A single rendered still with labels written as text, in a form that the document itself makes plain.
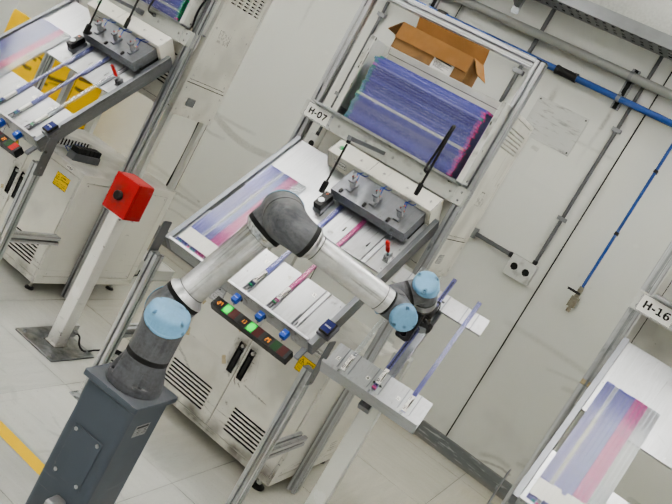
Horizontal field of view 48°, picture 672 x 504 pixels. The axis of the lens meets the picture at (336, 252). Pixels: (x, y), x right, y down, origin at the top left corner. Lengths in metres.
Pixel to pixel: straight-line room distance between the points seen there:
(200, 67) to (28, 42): 0.76
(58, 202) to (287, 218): 1.85
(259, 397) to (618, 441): 1.29
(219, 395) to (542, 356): 1.90
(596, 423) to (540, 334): 1.78
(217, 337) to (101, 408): 1.07
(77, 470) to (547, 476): 1.29
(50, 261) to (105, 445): 1.74
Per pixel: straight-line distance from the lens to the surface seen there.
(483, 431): 4.36
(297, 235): 1.90
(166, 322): 1.95
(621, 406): 2.55
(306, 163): 3.01
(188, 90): 3.71
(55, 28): 3.85
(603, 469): 2.43
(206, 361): 3.07
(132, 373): 2.00
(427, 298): 2.14
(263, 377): 2.94
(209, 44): 3.69
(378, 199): 2.78
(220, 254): 2.06
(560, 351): 4.22
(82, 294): 3.25
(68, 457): 2.14
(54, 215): 3.61
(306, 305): 2.57
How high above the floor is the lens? 1.46
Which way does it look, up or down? 10 degrees down
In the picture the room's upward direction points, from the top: 29 degrees clockwise
